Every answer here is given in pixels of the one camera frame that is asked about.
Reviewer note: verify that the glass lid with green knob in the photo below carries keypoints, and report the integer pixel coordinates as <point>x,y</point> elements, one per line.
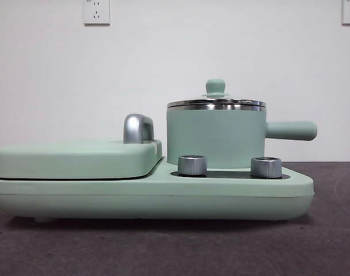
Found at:
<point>215,86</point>

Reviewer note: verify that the silver control knob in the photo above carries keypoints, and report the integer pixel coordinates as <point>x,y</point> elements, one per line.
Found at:
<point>266,167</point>
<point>192,165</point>

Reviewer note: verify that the pale green cooker base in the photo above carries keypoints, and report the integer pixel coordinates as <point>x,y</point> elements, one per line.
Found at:
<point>134,198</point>

